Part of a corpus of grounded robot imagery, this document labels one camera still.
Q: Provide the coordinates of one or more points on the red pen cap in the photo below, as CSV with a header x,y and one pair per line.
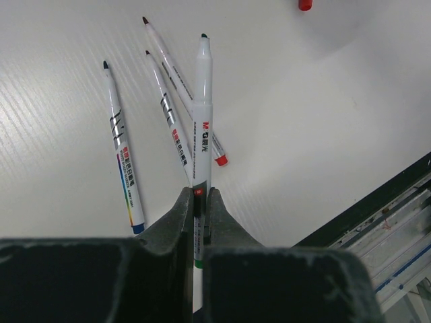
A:
x,y
305,5

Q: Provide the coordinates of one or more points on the aluminium frame rails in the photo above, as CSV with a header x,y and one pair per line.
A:
x,y
389,231

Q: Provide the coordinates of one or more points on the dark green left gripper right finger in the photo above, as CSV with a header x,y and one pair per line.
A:
x,y
244,281

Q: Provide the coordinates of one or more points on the white marker red end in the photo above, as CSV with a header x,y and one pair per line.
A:
x,y
179,82

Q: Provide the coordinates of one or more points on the white marker blue end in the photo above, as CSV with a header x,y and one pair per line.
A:
x,y
123,155

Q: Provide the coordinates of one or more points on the white marker green end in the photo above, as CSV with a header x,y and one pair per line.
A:
x,y
202,143

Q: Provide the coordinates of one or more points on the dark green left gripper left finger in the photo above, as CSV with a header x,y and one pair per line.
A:
x,y
148,278

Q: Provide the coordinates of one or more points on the white marker purple end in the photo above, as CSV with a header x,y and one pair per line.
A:
x,y
169,110

